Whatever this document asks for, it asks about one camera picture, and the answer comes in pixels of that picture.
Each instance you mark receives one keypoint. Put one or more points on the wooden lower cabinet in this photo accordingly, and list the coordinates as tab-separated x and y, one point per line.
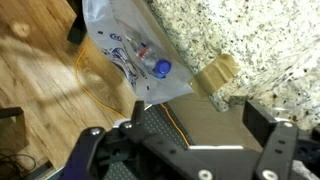
213	123

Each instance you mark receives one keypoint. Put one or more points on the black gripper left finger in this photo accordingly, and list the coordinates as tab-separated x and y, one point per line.
150	150

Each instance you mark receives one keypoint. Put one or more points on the brown tape piece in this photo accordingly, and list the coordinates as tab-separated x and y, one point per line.
216	75

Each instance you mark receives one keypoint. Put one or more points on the dark grey dotted mat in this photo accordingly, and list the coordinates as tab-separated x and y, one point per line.
163	126

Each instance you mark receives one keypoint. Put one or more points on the black metal bar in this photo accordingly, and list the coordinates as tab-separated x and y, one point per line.
11	113

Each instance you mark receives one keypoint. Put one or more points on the clear printed plastic bag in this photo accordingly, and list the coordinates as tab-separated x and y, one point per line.
106	20

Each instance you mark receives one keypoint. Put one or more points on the clear Fiji water bottle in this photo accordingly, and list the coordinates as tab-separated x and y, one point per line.
161	66

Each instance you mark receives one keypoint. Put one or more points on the black metal stand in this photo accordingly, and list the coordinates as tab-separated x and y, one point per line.
78	30

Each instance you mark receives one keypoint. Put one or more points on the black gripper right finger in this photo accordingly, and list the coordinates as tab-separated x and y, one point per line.
280	146

